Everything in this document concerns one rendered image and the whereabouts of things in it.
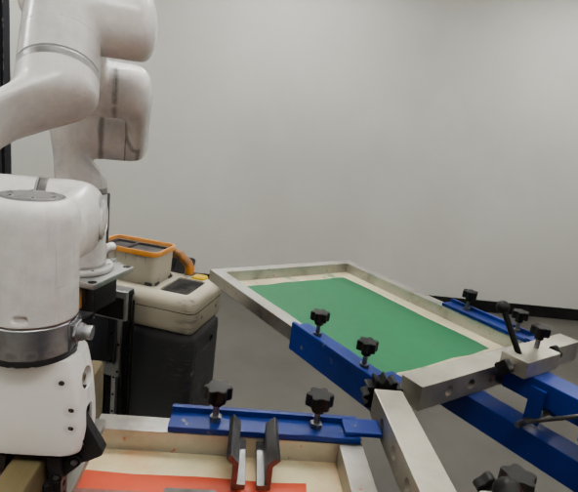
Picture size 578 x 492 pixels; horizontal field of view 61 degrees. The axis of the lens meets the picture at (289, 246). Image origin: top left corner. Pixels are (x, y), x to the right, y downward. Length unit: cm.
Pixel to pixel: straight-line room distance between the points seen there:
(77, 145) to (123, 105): 13
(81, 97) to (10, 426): 33
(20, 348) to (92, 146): 58
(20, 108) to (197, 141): 370
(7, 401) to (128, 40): 40
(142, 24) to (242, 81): 360
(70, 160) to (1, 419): 57
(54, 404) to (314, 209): 391
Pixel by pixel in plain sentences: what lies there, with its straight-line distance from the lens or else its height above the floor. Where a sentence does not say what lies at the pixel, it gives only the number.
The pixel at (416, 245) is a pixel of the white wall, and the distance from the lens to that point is 458.
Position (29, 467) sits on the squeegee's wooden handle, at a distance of 53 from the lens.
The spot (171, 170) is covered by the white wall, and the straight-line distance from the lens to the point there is 429.
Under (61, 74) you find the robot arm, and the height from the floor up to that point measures 148.
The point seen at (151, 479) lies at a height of 96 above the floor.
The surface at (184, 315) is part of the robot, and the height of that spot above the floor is 86.
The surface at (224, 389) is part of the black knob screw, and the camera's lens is 79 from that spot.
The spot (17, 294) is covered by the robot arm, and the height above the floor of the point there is 131.
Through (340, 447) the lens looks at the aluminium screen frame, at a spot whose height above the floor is 99.
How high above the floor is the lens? 146
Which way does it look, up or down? 14 degrees down
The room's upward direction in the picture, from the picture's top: 7 degrees clockwise
